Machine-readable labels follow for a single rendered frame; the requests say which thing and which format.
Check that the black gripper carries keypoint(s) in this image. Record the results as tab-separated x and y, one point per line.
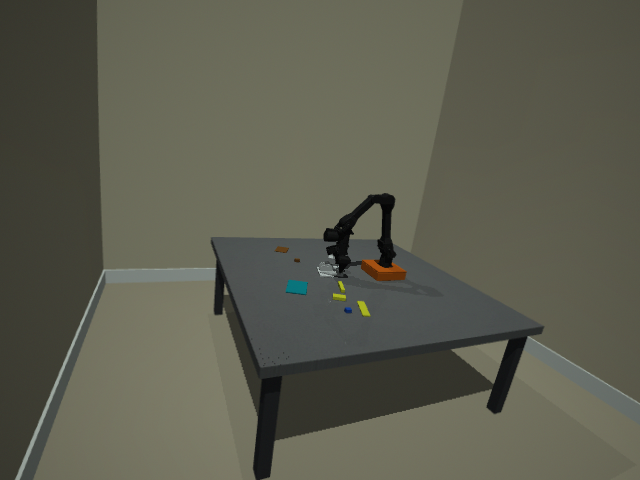
340	258

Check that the teal flat rectangular plate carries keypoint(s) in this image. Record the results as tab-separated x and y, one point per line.
296	287

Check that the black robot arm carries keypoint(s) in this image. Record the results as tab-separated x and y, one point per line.
347	222

